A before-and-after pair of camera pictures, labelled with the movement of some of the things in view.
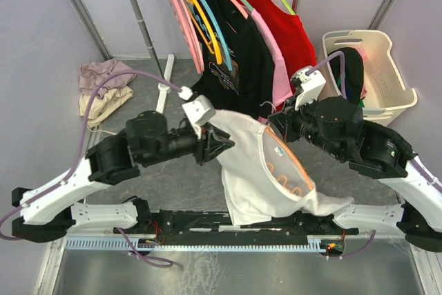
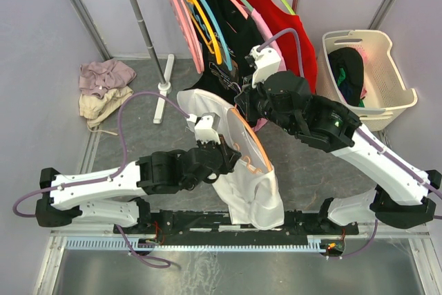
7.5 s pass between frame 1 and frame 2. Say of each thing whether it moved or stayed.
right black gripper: moved
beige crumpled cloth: stayed
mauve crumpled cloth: stayed
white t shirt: moved
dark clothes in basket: stayed
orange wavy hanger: moved
